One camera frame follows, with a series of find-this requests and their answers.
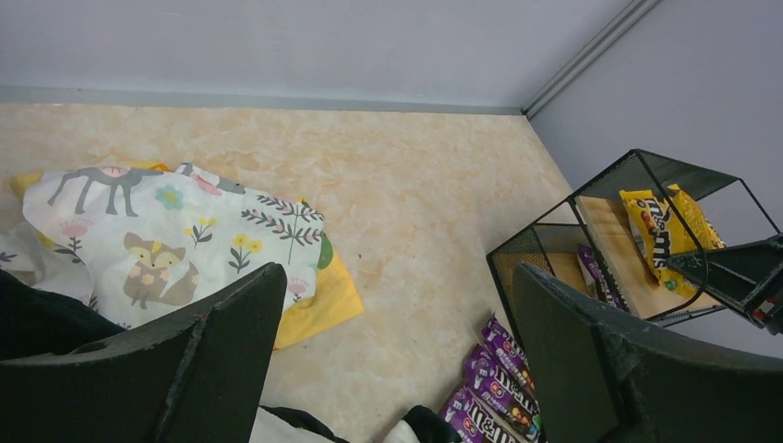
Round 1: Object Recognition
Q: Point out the purple candy bag lower shelf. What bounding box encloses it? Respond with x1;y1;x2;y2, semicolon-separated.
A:
576;244;626;311

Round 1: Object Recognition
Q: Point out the yellow m&m bag front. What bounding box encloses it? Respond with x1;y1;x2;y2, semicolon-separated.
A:
619;189;698;298

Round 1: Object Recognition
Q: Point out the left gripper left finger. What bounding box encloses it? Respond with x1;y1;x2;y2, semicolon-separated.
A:
1;263;286;442

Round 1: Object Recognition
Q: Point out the purple m&m bag left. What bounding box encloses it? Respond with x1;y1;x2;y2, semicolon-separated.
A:
439;384;519;443

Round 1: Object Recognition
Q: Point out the purple m&m bag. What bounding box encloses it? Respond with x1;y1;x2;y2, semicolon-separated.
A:
464;344;542;442
439;384;519;443
481;315;537;401

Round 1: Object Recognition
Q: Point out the purple m&m bag right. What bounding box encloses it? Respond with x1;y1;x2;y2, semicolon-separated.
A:
481;315;537;401

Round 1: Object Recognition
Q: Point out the animal print white cloth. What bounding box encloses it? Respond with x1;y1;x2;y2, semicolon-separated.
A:
0;162;334;331

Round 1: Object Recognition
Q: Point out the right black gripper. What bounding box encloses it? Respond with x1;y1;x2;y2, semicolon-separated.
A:
666;233;782;335

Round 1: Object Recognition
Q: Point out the yellow cloth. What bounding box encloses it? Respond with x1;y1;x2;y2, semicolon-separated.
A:
8;160;366;351

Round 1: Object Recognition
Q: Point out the purple m&m bag middle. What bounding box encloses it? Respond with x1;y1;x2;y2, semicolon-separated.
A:
464;344;542;442

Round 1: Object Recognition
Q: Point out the yellow candy bag barcode side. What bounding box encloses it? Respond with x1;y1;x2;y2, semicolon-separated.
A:
668;184;726;252

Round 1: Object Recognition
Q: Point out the black wire mesh shelf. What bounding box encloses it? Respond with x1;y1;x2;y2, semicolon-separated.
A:
487;150;782;327

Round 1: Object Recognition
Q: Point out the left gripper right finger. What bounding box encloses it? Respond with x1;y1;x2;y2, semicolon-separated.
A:
512;264;782;442

